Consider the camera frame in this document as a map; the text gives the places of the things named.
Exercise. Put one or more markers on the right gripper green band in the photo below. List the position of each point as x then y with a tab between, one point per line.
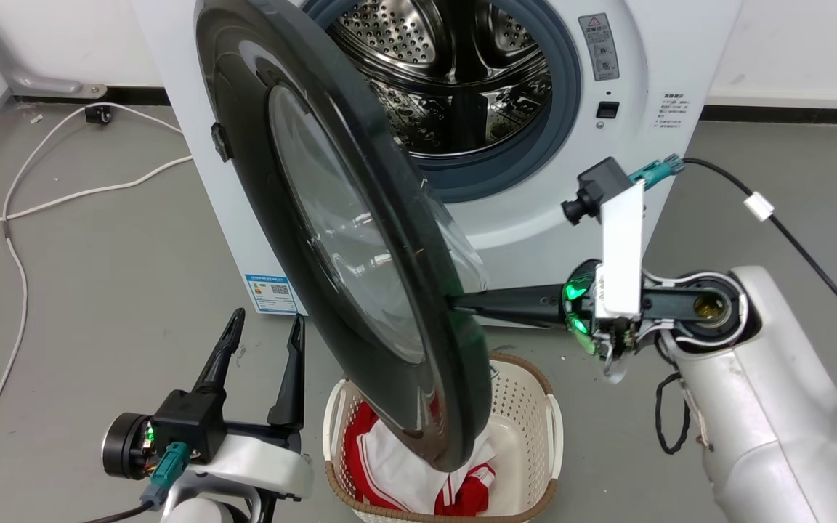
580	305

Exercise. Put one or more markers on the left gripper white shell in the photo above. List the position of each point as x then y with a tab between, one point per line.
259	461

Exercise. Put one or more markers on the dark round washing machine door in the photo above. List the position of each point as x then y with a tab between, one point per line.
259	181

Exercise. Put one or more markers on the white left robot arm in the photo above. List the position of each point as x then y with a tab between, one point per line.
200	508

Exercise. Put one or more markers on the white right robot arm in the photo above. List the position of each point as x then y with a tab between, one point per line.
753	407

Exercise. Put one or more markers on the white front-load washing machine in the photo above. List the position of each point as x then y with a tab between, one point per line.
535	218

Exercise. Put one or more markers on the grey-blue rubber door gasket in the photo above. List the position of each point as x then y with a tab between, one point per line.
520	163

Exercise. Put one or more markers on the blue energy label sticker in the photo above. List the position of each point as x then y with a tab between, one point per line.
269	292

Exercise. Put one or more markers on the white plastic laundry basket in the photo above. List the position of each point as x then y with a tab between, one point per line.
527	421

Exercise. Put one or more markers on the red and white garment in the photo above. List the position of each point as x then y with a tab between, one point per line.
404	465

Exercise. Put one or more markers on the grey warning sticker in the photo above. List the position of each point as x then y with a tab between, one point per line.
599	47

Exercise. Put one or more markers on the perforated steel washer drum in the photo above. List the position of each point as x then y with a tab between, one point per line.
418	36

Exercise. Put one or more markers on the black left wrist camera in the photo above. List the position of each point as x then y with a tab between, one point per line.
186	425

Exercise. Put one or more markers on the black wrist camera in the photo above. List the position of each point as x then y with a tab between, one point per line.
596	189
186	425

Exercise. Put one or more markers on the white right camera mount plate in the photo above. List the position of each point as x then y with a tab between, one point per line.
622	254

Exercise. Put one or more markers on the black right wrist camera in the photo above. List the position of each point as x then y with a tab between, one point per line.
596	189

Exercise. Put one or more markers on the teal left camera connector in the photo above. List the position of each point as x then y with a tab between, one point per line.
168	471

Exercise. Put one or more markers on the teal camera connector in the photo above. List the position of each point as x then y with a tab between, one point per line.
654	173
168	471

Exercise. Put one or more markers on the teal right camera connector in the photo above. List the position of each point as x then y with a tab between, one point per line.
654	173

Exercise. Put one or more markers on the grey metal floor bracket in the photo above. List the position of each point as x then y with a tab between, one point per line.
26	76

